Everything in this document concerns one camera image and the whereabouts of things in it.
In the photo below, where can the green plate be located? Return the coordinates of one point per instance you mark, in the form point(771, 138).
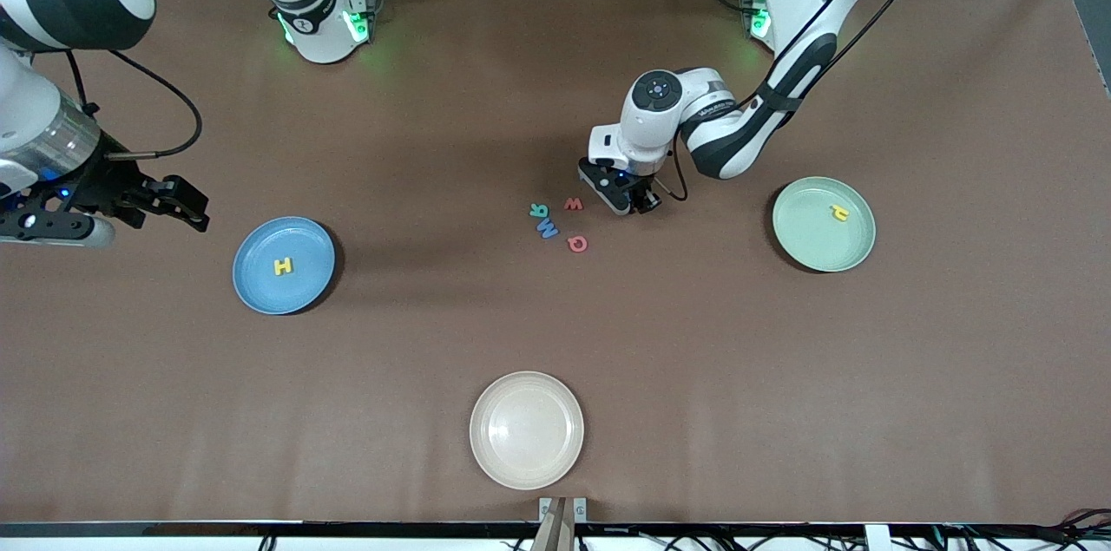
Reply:
point(816, 243)

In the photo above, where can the red uppercase letter Q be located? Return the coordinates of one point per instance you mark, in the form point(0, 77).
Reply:
point(572, 244)

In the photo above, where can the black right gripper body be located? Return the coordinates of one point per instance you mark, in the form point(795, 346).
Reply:
point(106, 187)

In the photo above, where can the yellow lowercase letter h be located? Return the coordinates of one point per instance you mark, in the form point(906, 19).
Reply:
point(839, 211)

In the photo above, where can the teal uppercase letter R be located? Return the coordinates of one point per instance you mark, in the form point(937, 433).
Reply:
point(539, 209)

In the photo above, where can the beige plate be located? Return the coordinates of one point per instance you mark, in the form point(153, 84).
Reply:
point(527, 431)

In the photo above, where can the blue plate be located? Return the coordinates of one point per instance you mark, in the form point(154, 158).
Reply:
point(260, 247)

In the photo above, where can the blue uppercase letter M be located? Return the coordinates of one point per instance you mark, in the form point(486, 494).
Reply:
point(548, 228)

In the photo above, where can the yellow uppercase letter H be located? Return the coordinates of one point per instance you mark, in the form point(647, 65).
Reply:
point(284, 266)

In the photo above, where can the tan wooden post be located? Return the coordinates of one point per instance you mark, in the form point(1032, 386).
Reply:
point(560, 534)

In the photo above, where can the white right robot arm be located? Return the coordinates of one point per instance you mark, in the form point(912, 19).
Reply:
point(321, 22)

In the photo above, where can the grey metal mounting bracket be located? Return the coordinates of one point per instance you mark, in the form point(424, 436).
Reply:
point(545, 506)

